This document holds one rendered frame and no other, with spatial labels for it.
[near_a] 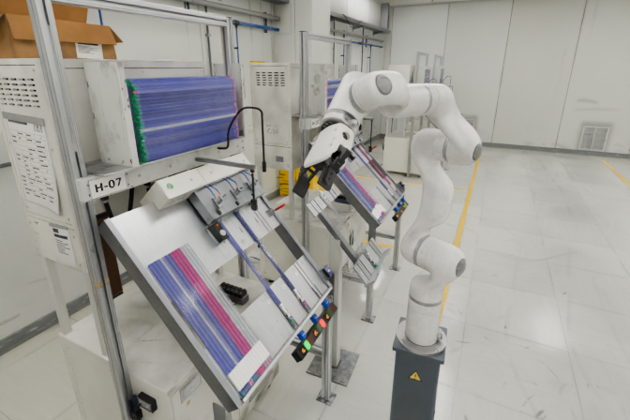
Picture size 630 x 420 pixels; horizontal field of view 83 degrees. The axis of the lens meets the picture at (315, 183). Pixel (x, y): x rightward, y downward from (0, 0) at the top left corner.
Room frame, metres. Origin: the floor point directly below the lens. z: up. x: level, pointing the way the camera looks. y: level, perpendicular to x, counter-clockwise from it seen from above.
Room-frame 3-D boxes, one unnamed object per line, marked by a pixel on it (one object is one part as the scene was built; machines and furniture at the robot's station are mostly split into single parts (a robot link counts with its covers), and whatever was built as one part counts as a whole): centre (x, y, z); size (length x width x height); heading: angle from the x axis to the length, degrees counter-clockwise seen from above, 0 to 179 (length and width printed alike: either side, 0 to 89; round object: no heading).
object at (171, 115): (1.40, 0.51, 1.52); 0.51 x 0.13 x 0.27; 153
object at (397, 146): (5.88, -1.58, 0.95); 1.36 x 0.82 x 1.90; 63
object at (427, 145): (1.15, -0.39, 1.25); 0.16 x 0.12 x 0.50; 38
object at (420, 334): (1.12, -0.41, 0.79); 0.19 x 0.19 x 0.18
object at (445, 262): (1.10, -0.43, 1.00); 0.19 x 0.12 x 0.24; 38
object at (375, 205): (2.63, -0.17, 0.65); 1.01 x 0.73 x 1.29; 63
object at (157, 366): (1.40, 0.65, 0.31); 0.70 x 0.65 x 0.62; 153
